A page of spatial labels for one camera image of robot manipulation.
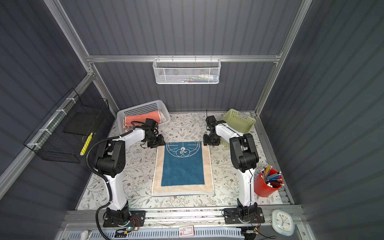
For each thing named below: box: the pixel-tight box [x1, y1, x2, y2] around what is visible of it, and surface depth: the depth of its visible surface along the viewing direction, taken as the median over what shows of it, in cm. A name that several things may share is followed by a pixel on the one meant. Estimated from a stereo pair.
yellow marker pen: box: [80, 132, 94, 156], surface depth 70 cm
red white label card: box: [179, 225, 194, 237], surface depth 71 cm
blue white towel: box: [152, 141, 215, 196], surface depth 91 cm
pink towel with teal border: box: [122, 110, 167, 131], surface depth 111 cm
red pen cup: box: [254, 167, 284, 198], surface depth 75 cm
